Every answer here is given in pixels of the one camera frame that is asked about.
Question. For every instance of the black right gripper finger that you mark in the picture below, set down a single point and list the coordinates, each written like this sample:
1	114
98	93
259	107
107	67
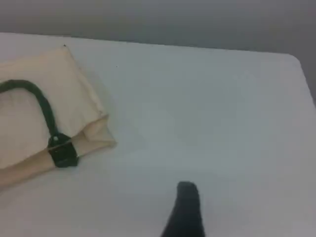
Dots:
187	212

